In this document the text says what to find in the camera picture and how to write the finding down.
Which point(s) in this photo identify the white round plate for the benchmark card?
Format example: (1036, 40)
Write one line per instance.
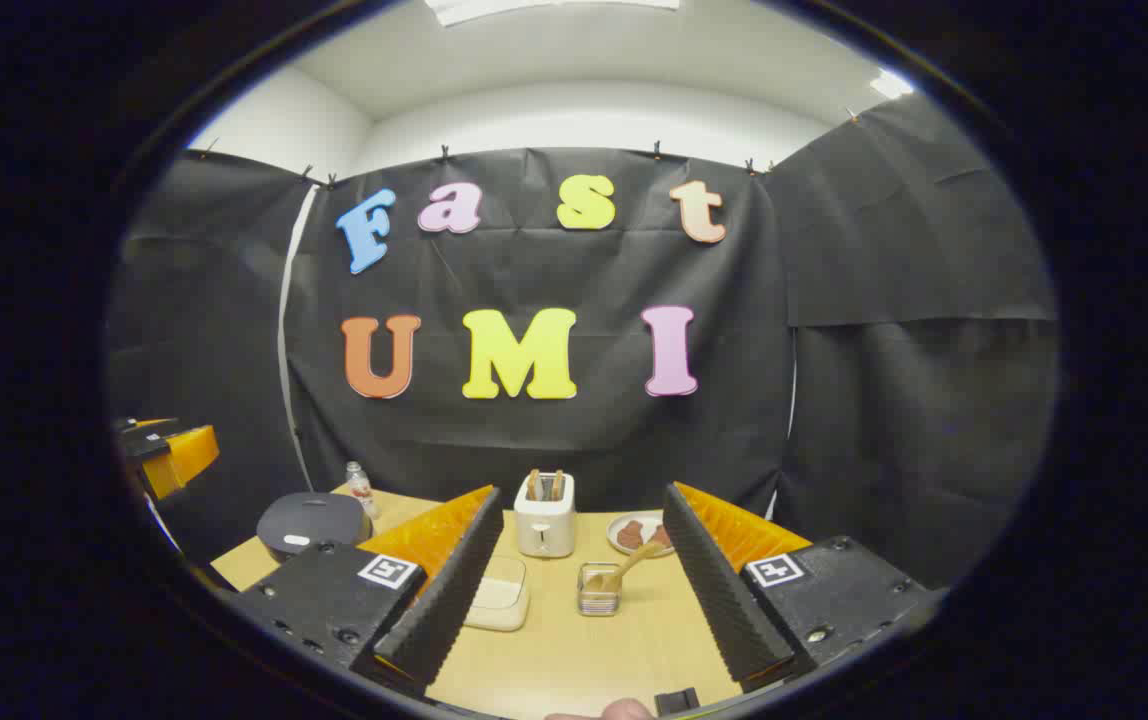
(616, 545)

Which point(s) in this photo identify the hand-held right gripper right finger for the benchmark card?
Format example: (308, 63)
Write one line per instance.
(724, 600)

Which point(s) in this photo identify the ceiling light panel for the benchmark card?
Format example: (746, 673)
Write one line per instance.
(554, 8)

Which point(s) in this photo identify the clear plastic rice container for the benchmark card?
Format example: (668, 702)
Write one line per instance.
(499, 600)

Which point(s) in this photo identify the clear plastic drink bottle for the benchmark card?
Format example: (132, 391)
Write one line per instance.
(362, 492)

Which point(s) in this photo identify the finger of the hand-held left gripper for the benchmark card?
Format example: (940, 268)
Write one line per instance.
(184, 455)

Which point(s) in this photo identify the white toaster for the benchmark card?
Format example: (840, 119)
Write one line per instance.
(544, 530)

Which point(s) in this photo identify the dark grey rice cooker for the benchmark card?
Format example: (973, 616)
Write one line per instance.
(312, 520)

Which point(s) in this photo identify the black backdrop cloth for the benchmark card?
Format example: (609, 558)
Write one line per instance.
(554, 270)

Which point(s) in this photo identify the wooden spoon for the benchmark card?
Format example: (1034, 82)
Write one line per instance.
(634, 560)

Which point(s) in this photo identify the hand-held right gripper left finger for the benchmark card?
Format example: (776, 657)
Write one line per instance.
(434, 610)

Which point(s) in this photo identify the toast slice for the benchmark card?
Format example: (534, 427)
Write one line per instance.
(556, 486)
(533, 486)

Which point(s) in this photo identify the red-brown meat piece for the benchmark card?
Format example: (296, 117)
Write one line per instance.
(630, 535)
(661, 535)

